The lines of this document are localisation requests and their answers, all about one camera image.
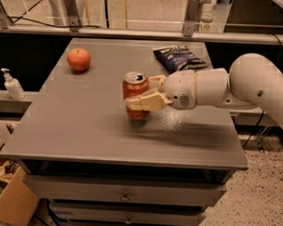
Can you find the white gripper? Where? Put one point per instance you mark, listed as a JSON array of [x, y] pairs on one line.
[[180, 88]]

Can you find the blue chip bag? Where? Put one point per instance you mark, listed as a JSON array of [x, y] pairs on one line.
[[178, 58]]

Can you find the red coke can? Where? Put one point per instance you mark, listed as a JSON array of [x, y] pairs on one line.
[[135, 83]]

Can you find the white pump soap bottle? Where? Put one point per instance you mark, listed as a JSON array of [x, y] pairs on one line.
[[13, 86]]

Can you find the top drawer knob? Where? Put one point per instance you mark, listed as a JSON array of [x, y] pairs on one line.
[[125, 198]]

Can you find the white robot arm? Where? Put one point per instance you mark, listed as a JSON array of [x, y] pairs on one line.
[[252, 81]]

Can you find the cardboard box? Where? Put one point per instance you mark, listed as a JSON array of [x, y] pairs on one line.
[[17, 201]]

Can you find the grey drawer cabinet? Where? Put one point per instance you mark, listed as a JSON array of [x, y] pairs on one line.
[[80, 150]]

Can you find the red apple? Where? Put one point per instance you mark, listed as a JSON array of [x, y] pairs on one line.
[[79, 59]]

